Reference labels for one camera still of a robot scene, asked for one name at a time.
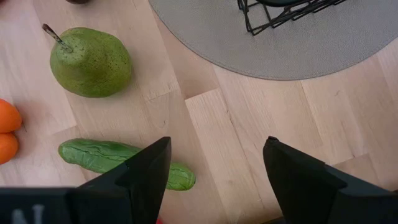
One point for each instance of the grey round mat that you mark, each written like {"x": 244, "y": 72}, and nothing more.
{"x": 311, "y": 53}

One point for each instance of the green cucumber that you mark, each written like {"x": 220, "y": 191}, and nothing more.
{"x": 93, "y": 154}

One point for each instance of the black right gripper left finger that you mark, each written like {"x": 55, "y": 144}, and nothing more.
{"x": 133, "y": 196}

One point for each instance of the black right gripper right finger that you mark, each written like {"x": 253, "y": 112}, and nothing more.
{"x": 311, "y": 196}

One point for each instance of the green pear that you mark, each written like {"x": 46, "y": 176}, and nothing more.
{"x": 93, "y": 65}

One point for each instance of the purple eggplant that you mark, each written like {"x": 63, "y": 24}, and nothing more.
{"x": 77, "y": 1}

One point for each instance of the orange tangerine cluster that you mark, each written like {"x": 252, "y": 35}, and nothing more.
{"x": 7, "y": 118}

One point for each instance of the red bell pepper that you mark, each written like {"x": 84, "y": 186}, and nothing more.
{"x": 159, "y": 221}

